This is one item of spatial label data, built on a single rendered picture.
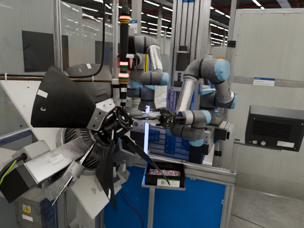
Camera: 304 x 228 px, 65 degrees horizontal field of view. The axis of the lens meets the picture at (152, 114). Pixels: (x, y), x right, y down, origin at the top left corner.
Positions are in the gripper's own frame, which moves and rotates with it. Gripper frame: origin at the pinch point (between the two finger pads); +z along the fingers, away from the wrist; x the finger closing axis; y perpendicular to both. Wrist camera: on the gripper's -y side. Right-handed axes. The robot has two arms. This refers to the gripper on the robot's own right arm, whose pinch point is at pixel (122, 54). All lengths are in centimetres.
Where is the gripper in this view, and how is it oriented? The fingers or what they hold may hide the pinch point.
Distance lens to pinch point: 107.9
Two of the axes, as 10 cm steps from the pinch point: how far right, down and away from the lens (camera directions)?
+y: -0.5, 9.7, 2.2
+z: -1.6, 2.1, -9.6
